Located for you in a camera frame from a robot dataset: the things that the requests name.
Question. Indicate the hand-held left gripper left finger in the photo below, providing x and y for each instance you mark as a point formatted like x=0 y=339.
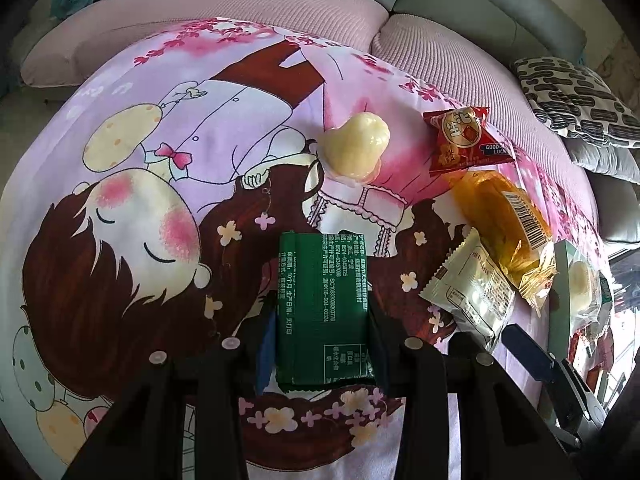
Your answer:
x=265 y=355

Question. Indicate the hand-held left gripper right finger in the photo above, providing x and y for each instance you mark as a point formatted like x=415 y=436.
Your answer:
x=387 y=360

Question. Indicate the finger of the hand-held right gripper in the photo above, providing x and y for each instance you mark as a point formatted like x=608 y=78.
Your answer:
x=525 y=352

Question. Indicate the teal rimmed white tray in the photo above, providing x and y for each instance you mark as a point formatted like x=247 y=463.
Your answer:
x=562 y=300

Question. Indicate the green snack packet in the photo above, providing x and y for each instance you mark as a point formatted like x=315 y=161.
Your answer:
x=325 y=310

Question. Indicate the cream snack packet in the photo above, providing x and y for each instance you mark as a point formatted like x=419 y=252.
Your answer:
x=470 y=295

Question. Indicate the yellow clear bread packet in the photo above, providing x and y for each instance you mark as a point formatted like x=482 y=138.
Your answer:
x=505 y=225

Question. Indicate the pale yellow jelly cup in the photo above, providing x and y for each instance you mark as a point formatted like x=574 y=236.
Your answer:
x=357 y=147

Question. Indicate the red flower print snack packet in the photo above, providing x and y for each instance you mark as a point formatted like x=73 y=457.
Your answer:
x=465 y=145

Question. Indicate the bun in clear bag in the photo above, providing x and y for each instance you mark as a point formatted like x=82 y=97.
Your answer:
x=582 y=280

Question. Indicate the grey pillow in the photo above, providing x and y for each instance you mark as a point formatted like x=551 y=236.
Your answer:
x=607 y=162

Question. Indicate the pink cartoon printed blanket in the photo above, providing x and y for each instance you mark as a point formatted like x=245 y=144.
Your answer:
x=125 y=160

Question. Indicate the black white patterned pillow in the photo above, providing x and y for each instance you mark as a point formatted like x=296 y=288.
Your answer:
x=575 y=100

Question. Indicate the pink ribbed sofa cover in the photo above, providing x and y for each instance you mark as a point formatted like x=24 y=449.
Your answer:
x=200 y=5

